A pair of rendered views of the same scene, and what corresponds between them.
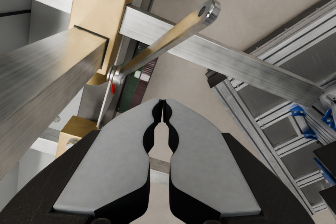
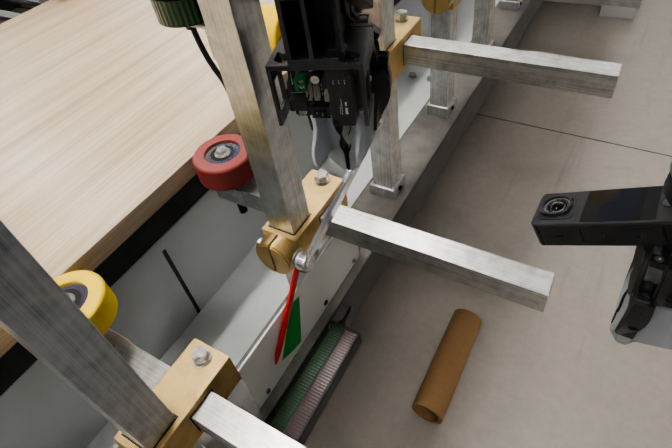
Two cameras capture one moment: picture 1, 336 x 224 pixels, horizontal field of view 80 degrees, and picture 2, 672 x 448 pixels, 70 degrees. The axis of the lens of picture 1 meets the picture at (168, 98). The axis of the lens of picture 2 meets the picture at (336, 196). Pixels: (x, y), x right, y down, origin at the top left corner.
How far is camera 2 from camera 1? 47 cm
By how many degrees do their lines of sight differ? 73
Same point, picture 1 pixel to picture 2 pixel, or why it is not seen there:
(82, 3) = not seen: hidden behind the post
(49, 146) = (155, 373)
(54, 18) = (223, 321)
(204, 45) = (398, 227)
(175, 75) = not seen: outside the picture
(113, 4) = (322, 194)
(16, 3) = (197, 287)
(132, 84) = (305, 380)
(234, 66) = (432, 245)
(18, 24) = (181, 309)
